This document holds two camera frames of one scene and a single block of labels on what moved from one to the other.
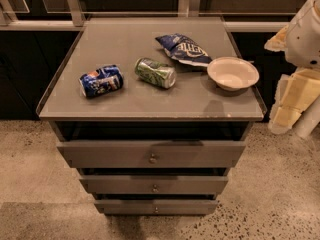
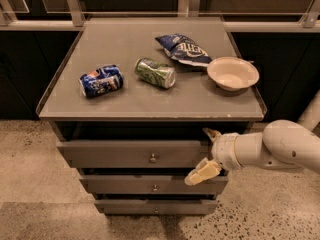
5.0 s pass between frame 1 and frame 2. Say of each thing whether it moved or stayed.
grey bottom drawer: stayed
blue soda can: stayed
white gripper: moved
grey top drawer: stayed
